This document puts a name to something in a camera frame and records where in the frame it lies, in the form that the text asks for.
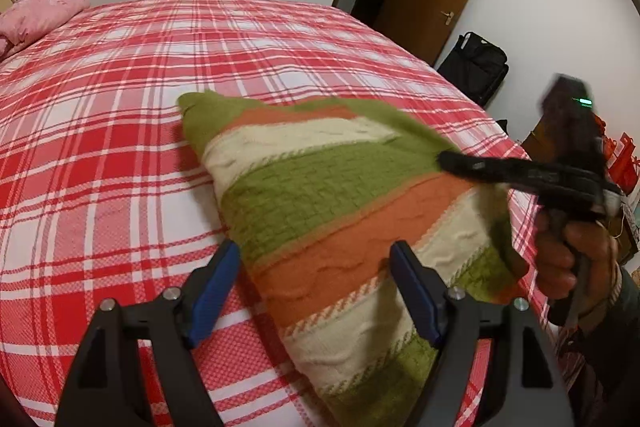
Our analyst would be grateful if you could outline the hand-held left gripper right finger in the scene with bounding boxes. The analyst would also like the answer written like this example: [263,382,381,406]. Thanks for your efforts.
[389,241,576,427]

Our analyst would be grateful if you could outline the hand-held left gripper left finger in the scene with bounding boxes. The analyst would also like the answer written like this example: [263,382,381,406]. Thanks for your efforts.
[52,238,242,427]

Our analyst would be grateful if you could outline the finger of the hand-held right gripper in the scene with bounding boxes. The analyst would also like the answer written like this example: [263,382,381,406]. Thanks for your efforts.
[437,150,543,194]

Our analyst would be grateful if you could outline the green knit sweater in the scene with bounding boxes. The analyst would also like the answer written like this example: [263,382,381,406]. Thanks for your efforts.
[179,89,531,427]

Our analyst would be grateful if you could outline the person's right forearm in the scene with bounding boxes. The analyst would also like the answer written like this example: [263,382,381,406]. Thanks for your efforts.
[570,267,640,408]

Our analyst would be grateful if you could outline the person's right hand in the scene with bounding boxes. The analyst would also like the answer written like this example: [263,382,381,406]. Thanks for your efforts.
[534,209,623,320]

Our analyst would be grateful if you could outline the red gift bags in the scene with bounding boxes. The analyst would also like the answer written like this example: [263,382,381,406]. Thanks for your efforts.
[592,114,640,198]

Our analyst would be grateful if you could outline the black bag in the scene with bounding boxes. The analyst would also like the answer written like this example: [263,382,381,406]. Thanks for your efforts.
[436,32,510,108]

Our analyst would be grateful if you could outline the red plaid bed sheet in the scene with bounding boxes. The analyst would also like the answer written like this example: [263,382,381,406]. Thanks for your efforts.
[0,0,566,427]

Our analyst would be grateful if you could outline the pink pillow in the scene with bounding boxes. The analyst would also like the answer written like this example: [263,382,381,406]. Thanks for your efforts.
[0,0,92,60]

